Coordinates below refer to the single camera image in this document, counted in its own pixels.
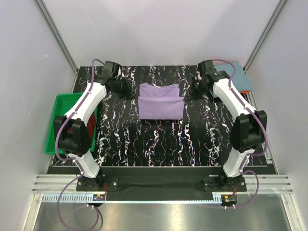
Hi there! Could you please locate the purple t shirt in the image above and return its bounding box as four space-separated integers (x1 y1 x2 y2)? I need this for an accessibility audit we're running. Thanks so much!
138 83 185 120

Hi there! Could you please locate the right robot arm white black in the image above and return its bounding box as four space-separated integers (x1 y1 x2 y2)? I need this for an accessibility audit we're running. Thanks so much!
184 60 268 191

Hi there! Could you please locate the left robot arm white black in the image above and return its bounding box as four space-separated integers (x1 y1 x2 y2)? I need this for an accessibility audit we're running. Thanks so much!
53 61 133 191

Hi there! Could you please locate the folded blue-grey t shirt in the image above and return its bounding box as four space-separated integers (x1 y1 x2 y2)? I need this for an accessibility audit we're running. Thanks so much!
214 62 253 92

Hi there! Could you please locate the folded orange t shirt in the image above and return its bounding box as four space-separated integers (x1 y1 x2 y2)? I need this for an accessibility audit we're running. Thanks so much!
240 90 250 94

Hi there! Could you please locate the dark red t shirt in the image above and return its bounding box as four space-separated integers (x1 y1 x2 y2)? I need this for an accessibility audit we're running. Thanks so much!
87 113 97 141

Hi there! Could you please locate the green plastic bin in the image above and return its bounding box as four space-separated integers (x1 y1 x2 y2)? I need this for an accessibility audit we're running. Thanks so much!
45 92 99 155

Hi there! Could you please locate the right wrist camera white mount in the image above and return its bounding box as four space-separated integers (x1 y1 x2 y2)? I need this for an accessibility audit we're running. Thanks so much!
195 71 202 81

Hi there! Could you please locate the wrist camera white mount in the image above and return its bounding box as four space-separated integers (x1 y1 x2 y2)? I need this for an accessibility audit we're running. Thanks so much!
116 66 125 79
195 71 202 81

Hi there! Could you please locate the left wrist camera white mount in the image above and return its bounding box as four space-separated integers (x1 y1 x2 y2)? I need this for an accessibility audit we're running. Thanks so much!
116 66 125 79

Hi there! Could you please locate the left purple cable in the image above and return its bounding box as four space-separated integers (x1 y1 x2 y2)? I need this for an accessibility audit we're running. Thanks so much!
54 58 104 229

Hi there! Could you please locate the purple cable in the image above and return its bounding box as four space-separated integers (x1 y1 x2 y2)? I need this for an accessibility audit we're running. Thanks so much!
54 58 104 229
211 58 269 209

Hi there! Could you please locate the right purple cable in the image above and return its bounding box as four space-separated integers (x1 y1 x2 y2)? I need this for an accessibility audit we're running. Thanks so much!
211 58 269 209

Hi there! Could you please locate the left aluminium frame post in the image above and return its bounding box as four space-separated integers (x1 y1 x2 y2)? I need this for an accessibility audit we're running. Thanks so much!
33 0 79 75

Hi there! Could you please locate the aluminium frame post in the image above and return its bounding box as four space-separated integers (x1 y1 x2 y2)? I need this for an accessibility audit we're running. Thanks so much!
33 0 79 75
243 0 289 73

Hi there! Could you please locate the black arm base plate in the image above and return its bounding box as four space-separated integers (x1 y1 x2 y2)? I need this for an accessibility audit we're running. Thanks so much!
76 166 247 202

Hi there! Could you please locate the right aluminium frame post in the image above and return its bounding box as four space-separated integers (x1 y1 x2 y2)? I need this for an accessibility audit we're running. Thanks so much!
243 0 289 73

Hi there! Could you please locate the white slotted cable duct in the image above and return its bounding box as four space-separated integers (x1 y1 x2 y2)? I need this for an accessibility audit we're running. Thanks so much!
42 192 222 204

